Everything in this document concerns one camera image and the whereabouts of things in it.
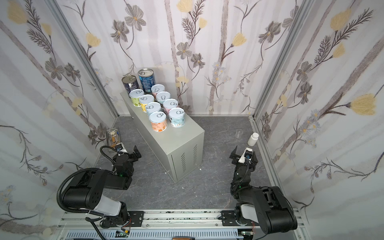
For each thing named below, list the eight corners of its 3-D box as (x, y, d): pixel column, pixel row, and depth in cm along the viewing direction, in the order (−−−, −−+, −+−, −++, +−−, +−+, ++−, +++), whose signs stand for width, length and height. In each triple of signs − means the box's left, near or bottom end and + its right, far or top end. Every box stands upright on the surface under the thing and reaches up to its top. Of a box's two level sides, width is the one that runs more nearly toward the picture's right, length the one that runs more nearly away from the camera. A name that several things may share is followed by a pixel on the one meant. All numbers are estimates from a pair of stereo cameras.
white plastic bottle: (248, 146, 105) (253, 138, 97) (246, 140, 108) (251, 132, 100) (254, 146, 105) (260, 138, 97) (253, 140, 108) (257, 132, 100)
